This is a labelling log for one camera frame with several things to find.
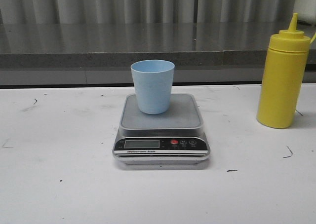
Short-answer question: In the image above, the light blue plastic cup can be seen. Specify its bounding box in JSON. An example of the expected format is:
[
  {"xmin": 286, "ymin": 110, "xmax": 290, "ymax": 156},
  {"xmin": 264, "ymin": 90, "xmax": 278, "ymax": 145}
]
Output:
[{"xmin": 131, "ymin": 60, "xmax": 175, "ymax": 114}]

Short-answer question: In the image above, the silver digital kitchen scale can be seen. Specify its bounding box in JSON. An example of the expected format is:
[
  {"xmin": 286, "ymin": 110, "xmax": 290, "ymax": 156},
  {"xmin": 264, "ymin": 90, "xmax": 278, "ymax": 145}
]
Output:
[{"xmin": 113, "ymin": 93, "xmax": 210, "ymax": 167}]

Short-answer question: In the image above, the yellow squeeze bottle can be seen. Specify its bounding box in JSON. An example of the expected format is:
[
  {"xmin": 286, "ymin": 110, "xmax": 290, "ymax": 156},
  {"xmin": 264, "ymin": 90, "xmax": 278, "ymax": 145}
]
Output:
[{"xmin": 256, "ymin": 13, "xmax": 315, "ymax": 129}]

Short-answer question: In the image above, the grey stone counter ledge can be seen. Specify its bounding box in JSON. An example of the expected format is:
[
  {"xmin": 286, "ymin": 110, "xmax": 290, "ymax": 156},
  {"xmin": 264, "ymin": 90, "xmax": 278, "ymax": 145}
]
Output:
[{"xmin": 0, "ymin": 21, "xmax": 316, "ymax": 86}]

